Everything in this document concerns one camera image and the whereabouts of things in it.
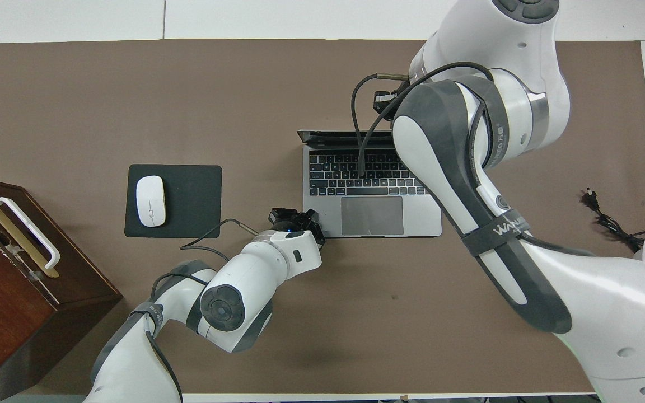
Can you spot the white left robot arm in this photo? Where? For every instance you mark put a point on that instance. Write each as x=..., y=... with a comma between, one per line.
x=244, y=274

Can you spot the silver grey laptop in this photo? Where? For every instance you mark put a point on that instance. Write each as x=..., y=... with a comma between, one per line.
x=373, y=215

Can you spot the black mouse pad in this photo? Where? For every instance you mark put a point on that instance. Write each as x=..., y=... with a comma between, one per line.
x=194, y=201

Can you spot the brown table mat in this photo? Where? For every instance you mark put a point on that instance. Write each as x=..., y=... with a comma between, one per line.
x=300, y=347

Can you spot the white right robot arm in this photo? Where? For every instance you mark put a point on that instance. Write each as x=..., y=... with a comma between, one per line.
x=440, y=168

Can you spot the white computer mouse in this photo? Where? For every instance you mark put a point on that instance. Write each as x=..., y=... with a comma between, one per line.
x=150, y=201

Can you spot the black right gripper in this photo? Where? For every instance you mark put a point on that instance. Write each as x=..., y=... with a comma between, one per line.
x=402, y=96

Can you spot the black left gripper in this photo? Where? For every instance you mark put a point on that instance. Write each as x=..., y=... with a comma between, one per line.
x=297, y=225

